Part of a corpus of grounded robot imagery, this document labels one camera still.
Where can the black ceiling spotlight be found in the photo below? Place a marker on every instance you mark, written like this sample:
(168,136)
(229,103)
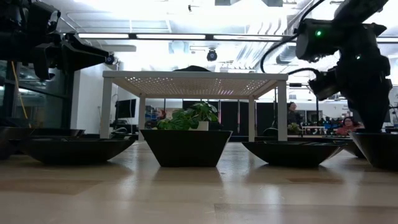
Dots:
(111,59)
(212,55)

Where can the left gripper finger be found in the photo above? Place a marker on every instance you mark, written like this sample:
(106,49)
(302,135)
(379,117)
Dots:
(84,56)

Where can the black deep mini plate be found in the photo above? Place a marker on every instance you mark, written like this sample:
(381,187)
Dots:
(379,155)
(186,149)

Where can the black computer monitor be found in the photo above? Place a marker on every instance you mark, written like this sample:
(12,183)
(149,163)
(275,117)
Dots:
(126,108)

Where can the white perforated metal shelf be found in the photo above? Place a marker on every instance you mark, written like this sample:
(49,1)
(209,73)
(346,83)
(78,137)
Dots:
(196,76)

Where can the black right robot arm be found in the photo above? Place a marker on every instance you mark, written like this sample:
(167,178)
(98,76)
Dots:
(342,34)

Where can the black pot lower left table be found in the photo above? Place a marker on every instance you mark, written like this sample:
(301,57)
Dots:
(56,133)

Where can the black aluminium table frame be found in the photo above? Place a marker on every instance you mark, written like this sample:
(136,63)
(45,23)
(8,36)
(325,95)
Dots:
(239,138)

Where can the small green potted plant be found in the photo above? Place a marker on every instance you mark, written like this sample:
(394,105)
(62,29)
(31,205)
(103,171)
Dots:
(293,128)

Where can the green plant in white pot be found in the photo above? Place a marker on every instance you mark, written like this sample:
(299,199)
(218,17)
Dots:
(186,119)

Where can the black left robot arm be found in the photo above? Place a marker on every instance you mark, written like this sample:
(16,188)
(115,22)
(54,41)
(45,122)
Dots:
(12,34)

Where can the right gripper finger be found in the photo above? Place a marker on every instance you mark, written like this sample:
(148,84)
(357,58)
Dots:
(377,118)
(363,118)

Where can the black overhead light rail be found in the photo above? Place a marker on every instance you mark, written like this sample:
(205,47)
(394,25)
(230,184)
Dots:
(210,36)

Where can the black partition screen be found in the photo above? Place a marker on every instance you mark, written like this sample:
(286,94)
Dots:
(231,116)

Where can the person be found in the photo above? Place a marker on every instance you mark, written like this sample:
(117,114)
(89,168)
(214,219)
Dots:
(348,127)
(293,114)
(160,114)

